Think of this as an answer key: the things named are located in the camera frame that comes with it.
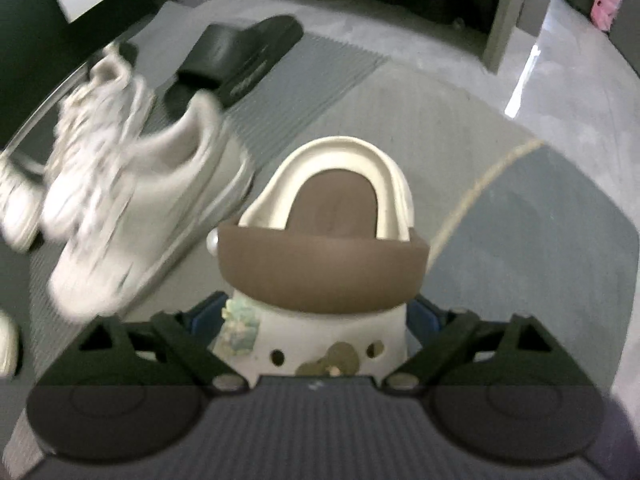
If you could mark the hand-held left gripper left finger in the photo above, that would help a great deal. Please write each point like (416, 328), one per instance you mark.
(202, 312)

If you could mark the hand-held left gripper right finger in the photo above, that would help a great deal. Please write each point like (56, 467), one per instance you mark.
(419, 316)

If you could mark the chunky white sneaker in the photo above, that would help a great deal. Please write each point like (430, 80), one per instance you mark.
(95, 125)
(165, 200)

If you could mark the plain white sneaker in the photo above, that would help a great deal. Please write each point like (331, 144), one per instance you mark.
(17, 210)
(7, 345)

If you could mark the black slide sandal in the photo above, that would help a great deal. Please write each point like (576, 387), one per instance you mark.
(235, 55)

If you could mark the grey patterned floor mat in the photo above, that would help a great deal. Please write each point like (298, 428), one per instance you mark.
(320, 80)

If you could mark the pink plush toy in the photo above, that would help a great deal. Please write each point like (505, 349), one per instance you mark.
(607, 0)

